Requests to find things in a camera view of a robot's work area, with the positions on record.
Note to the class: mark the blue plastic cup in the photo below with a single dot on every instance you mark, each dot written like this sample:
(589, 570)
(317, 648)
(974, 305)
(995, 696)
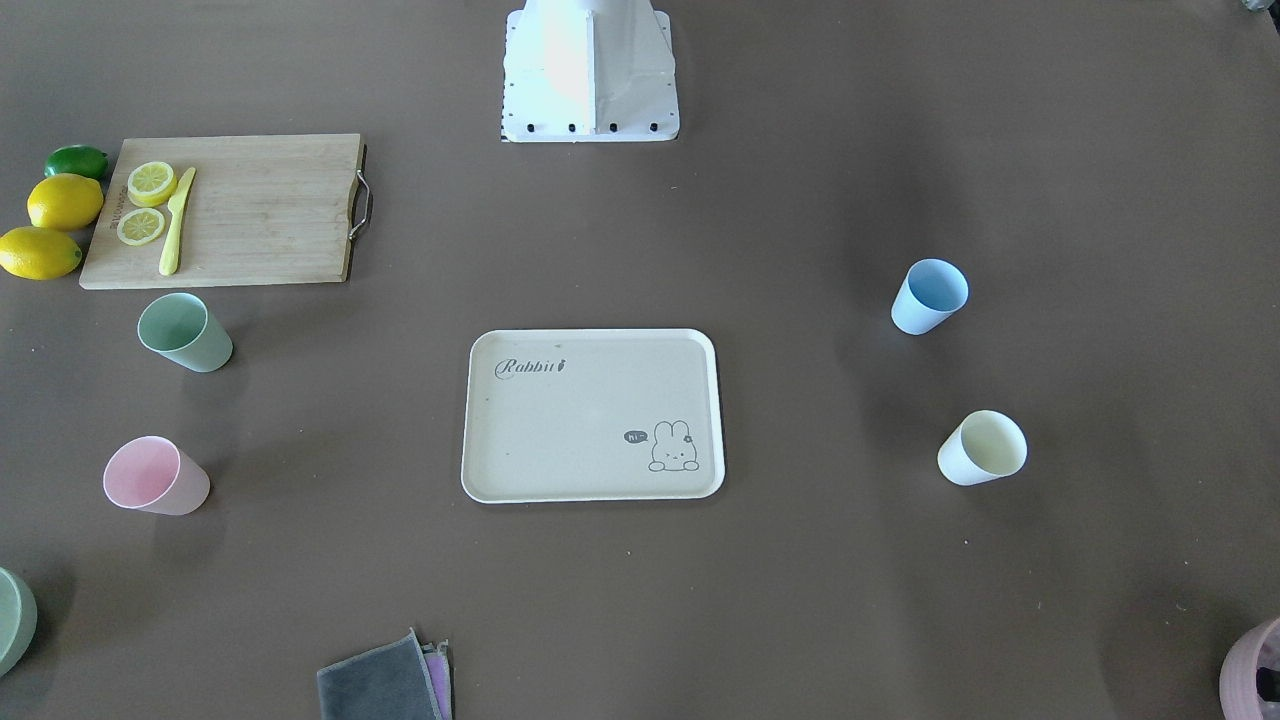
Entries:
(932, 290)

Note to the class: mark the cream yellow plastic cup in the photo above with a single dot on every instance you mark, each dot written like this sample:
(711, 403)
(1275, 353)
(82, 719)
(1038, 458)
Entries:
(987, 445)

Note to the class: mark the green plastic cup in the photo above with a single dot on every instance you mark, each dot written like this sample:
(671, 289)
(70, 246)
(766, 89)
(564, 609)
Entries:
(180, 326)

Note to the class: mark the pink plastic cup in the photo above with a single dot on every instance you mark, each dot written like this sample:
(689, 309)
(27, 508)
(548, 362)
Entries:
(151, 474)

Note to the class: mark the cream rabbit tray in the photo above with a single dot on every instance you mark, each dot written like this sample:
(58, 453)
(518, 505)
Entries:
(556, 415)

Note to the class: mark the purple folded cloth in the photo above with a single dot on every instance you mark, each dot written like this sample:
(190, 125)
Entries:
(438, 667)

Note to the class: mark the wooden cutting board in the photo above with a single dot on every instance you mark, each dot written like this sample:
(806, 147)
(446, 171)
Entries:
(273, 209)

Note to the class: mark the grey folded cloth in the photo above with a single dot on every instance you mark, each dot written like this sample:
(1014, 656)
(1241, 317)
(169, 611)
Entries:
(389, 682)

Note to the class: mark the yellow plastic knife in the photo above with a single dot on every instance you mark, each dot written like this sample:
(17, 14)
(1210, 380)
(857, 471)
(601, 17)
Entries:
(176, 204)

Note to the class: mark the lower lemon slice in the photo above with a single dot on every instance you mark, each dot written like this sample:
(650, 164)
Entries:
(141, 226)

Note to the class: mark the lemon slice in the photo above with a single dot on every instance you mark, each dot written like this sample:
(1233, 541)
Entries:
(141, 226)
(151, 184)

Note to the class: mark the upper lemon slice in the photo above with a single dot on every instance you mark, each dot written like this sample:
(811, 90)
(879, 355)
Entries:
(151, 184)

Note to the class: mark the upper whole lemon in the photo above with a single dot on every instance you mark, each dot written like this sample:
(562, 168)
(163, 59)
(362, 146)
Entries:
(65, 202)

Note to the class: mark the whole lemon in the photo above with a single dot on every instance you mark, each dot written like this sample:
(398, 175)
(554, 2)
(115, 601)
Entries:
(65, 202)
(39, 253)

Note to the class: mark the green lime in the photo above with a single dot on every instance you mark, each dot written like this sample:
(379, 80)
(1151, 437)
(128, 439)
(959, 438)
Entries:
(80, 160)

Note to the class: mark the lower whole lemon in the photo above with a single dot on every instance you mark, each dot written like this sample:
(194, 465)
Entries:
(39, 253)

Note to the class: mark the green bowl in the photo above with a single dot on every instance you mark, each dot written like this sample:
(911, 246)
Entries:
(19, 613)

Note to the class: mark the pink bowl with ice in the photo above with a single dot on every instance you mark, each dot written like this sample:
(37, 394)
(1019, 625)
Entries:
(1248, 678)

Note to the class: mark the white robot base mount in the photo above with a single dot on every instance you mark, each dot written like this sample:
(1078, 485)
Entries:
(589, 71)

